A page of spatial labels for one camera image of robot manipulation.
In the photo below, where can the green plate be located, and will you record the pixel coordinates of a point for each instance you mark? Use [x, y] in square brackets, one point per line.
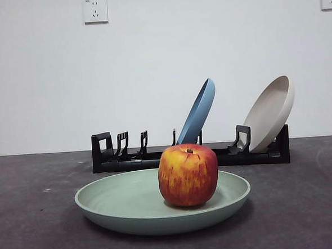
[126, 206]

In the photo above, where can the red yellow apple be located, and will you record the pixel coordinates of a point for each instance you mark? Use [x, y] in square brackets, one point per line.
[189, 176]

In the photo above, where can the black plate rack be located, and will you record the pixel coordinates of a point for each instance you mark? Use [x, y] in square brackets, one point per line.
[112, 165]

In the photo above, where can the cream white plate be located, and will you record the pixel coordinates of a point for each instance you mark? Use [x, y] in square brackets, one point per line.
[269, 115]

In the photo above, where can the blue plate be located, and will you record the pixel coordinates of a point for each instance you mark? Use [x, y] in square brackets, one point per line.
[199, 114]

